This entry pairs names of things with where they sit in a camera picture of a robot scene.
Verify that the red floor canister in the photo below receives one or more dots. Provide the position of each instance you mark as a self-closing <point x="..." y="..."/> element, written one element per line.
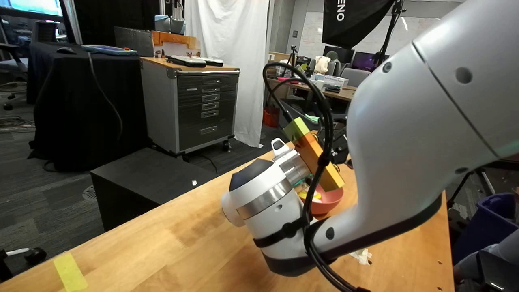
<point x="271" y="116"/>

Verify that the cluttered wooden desk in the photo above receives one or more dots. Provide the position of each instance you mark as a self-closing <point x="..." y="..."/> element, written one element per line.
<point x="334" y="90"/>

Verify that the white curtain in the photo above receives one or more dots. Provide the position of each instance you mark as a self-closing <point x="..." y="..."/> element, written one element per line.
<point x="232" y="59"/>

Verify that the grey drawer cabinet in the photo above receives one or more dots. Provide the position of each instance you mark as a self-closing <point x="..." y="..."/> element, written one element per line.
<point x="188" y="108"/>

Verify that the black keyboard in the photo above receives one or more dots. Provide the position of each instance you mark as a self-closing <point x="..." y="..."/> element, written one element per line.
<point x="185" y="59"/>

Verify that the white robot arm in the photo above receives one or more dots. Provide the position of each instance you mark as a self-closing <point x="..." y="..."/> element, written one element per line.
<point x="422" y="135"/>

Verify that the purple screen laptop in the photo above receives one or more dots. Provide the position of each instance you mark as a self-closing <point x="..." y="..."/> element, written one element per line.
<point x="365" y="61"/>

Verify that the black wheeled base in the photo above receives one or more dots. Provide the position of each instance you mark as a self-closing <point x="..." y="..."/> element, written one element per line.
<point x="21" y="258"/>

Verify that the black draped table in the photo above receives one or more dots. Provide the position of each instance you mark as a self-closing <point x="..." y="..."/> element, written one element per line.
<point x="70" y="108"/>

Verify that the black light stand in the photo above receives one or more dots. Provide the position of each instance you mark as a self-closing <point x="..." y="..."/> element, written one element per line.
<point x="391" y="26"/>

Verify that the white upright taped stick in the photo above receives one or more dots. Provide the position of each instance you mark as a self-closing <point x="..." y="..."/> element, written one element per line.
<point x="360" y="257"/>

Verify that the low black platform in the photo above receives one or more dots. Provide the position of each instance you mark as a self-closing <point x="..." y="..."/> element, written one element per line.
<point x="146" y="181"/>

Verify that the black softbox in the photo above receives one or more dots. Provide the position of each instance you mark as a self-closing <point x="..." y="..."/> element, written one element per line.
<point x="350" y="18"/>

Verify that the orange green mount plate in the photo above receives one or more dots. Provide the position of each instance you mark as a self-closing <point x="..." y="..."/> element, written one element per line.
<point x="313" y="151"/>

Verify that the orange cardboard box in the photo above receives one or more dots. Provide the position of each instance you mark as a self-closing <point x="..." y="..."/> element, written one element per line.
<point x="175" y="43"/>

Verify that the pink bowl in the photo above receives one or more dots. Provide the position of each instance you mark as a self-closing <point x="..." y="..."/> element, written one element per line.
<point x="324" y="205"/>

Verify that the yellow tape strip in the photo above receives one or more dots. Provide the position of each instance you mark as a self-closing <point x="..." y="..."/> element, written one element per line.
<point x="68" y="273"/>

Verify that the bright wall screen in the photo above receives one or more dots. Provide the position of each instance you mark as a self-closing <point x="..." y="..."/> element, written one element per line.
<point x="32" y="7"/>

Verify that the blue bin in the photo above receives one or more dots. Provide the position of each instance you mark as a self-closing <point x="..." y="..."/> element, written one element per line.
<point x="488" y="216"/>

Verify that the black cylinder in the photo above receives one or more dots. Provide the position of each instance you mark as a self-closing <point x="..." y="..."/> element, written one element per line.
<point x="45" y="31"/>

